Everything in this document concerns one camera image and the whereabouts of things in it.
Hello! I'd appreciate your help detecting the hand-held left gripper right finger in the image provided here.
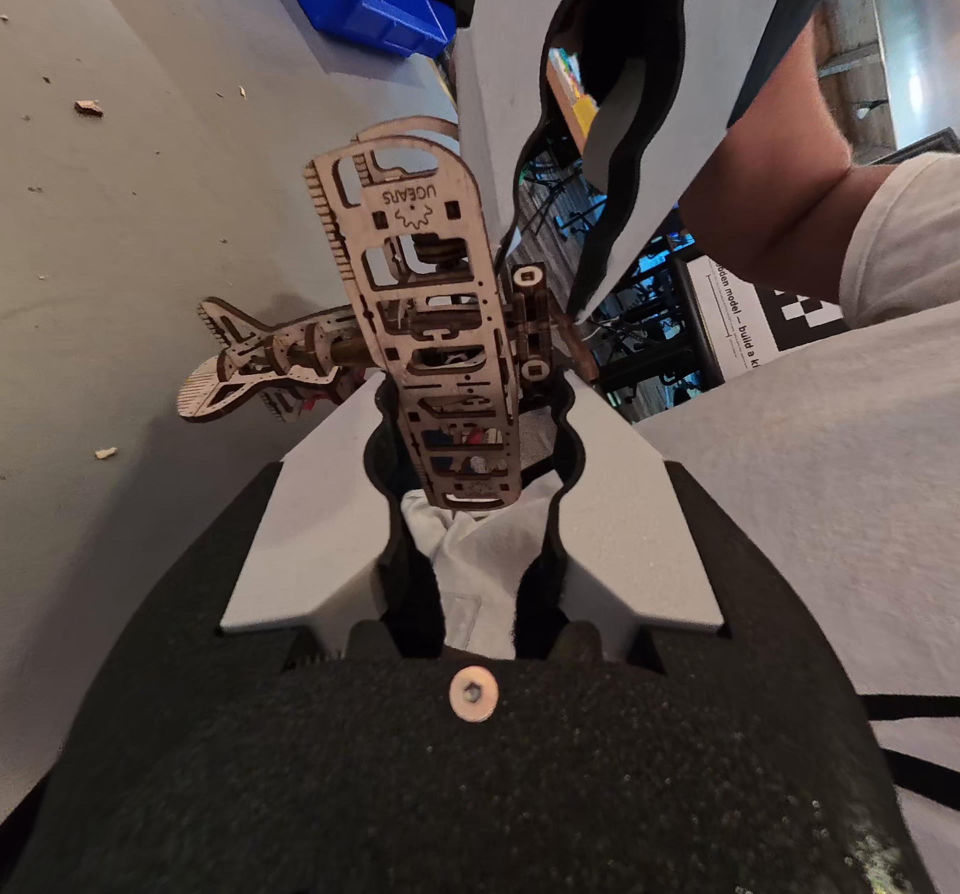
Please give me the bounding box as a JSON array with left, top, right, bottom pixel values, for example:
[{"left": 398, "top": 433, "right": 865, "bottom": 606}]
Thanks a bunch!
[{"left": 547, "top": 369, "right": 726, "bottom": 661}]

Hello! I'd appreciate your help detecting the white marker sign on stand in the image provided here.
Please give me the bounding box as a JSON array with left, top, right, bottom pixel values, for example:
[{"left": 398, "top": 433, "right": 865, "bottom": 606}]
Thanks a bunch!
[{"left": 671, "top": 234, "right": 849, "bottom": 389}]

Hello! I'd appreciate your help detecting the person's right forearm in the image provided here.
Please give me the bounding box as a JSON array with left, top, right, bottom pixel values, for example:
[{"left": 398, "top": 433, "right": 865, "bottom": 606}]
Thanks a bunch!
[{"left": 678, "top": 16, "right": 875, "bottom": 306}]

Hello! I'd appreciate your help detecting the black lanyard strap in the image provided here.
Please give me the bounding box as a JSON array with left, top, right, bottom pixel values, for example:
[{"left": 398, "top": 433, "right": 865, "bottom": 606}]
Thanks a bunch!
[{"left": 858, "top": 693, "right": 960, "bottom": 813}]

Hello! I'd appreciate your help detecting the wooden biplane model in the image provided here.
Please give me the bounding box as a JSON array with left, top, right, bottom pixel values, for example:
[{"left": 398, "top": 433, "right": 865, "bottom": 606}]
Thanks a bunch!
[{"left": 176, "top": 116, "right": 601, "bottom": 513}]

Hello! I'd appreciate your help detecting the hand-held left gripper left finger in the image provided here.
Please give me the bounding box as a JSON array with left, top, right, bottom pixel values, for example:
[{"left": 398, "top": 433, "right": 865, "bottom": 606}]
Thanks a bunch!
[{"left": 219, "top": 372, "right": 410, "bottom": 648}]

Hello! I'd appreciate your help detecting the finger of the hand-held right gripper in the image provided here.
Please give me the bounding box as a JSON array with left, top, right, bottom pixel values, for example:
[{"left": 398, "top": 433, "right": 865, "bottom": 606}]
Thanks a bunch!
[
  {"left": 452, "top": 0, "right": 605, "bottom": 269},
  {"left": 566, "top": 0, "right": 805, "bottom": 319}
]

